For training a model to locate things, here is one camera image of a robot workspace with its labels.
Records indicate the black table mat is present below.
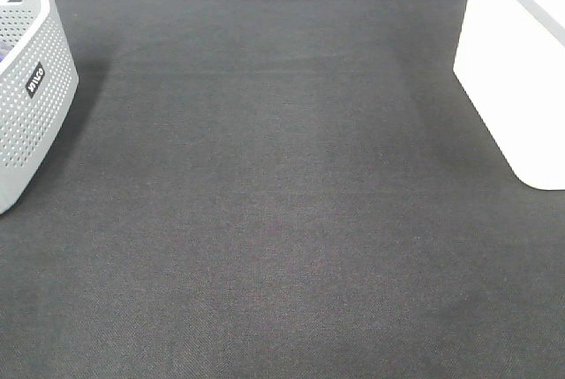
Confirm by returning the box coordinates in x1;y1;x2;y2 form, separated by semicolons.
1;0;564;378

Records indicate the white storage bin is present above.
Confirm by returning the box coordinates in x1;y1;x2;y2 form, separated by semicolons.
453;0;564;190

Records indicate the grey perforated laundry basket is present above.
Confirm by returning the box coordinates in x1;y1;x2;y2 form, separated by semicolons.
1;0;79;212

